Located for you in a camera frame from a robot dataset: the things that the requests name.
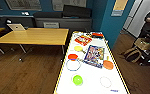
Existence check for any green plastic bowl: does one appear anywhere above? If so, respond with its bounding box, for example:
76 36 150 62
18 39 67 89
72 74 84 87

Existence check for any yellow plastic bowl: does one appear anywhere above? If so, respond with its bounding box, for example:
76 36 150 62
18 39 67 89
74 45 85 53

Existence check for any blue colourful puzzle box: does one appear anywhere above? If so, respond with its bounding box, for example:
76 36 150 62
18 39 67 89
83 44 106 69

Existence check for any black red flat case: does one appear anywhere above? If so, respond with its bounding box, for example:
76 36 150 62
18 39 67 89
90 32 105 39

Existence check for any yellow game table white top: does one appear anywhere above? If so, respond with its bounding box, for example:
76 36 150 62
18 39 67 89
53 30 131 94

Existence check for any grey chair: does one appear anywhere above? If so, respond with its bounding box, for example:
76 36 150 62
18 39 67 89
43 22 60 29

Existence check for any dark grey sofa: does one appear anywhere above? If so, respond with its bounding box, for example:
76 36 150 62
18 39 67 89
33 4 93 33

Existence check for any orange plastic bowl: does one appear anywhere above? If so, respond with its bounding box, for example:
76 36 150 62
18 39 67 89
102 59 115 70

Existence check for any silver laptop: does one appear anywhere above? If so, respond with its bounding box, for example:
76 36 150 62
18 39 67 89
6 23 27 33

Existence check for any yellow wall sign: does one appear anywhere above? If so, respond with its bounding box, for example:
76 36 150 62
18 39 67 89
110 0 129 17

